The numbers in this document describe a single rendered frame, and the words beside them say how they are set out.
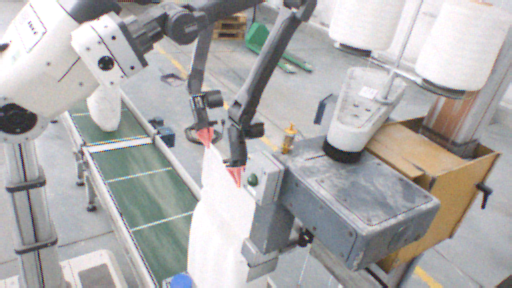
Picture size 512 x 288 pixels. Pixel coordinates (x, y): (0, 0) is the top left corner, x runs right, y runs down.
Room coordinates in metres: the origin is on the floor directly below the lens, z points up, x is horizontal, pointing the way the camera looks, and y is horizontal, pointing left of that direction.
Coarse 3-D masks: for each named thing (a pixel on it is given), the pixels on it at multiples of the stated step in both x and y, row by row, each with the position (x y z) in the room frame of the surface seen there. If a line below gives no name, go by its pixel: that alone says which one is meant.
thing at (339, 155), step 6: (324, 138) 0.76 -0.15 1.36; (324, 144) 0.74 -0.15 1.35; (330, 144) 0.74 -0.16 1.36; (324, 150) 0.74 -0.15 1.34; (330, 150) 0.72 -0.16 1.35; (336, 150) 0.72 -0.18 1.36; (342, 150) 0.72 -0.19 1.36; (360, 150) 0.73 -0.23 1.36; (330, 156) 0.72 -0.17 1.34; (336, 156) 0.71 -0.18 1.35; (342, 156) 0.71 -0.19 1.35; (348, 156) 0.71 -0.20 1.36; (354, 156) 0.71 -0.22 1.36; (360, 156) 0.73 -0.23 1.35; (342, 162) 0.71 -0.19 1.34; (348, 162) 0.71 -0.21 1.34; (354, 162) 0.71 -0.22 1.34
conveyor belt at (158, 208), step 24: (96, 168) 1.86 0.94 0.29; (120, 168) 1.79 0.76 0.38; (144, 168) 1.84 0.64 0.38; (168, 168) 1.88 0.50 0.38; (120, 192) 1.58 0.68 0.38; (144, 192) 1.62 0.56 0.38; (168, 192) 1.66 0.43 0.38; (144, 216) 1.43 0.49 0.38; (168, 216) 1.47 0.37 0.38; (192, 216) 1.50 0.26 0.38; (144, 240) 1.28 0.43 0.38; (168, 240) 1.30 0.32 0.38; (168, 264) 1.16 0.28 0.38
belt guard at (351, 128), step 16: (352, 80) 1.04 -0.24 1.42; (368, 80) 1.07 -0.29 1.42; (384, 80) 1.10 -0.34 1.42; (400, 80) 1.14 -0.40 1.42; (352, 96) 0.91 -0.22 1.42; (400, 96) 1.05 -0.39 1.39; (336, 112) 0.79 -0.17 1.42; (352, 112) 0.81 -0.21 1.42; (368, 112) 0.83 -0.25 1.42; (384, 112) 0.86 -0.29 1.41; (336, 128) 0.73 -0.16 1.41; (352, 128) 0.72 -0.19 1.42; (368, 128) 0.74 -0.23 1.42; (336, 144) 0.72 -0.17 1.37; (352, 144) 0.71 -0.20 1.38
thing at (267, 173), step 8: (256, 152) 0.69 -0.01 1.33; (264, 152) 0.70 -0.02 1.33; (248, 160) 0.68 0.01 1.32; (256, 160) 0.66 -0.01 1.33; (264, 160) 0.67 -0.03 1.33; (272, 160) 0.67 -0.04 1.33; (248, 168) 0.67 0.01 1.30; (256, 168) 0.65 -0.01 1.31; (264, 168) 0.64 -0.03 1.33; (272, 168) 0.64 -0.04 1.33; (280, 168) 0.65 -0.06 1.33; (264, 176) 0.63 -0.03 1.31; (272, 176) 0.63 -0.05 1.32; (280, 176) 0.65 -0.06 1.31; (264, 184) 0.63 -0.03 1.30; (272, 184) 0.64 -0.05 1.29; (280, 184) 0.65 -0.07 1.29; (248, 192) 0.66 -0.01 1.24; (256, 192) 0.64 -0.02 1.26; (264, 192) 0.63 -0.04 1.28; (272, 192) 0.64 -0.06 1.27; (256, 200) 0.64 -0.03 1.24; (264, 200) 0.63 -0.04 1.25
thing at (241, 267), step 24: (216, 168) 1.14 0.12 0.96; (216, 192) 1.11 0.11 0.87; (240, 192) 0.99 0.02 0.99; (216, 216) 1.04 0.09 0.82; (240, 216) 0.97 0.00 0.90; (192, 240) 1.07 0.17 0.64; (216, 240) 0.95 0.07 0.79; (240, 240) 0.94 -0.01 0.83; (192, 264) 1.05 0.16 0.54; (216, 264) 0.91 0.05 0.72; (240, 264) 0.86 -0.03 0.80
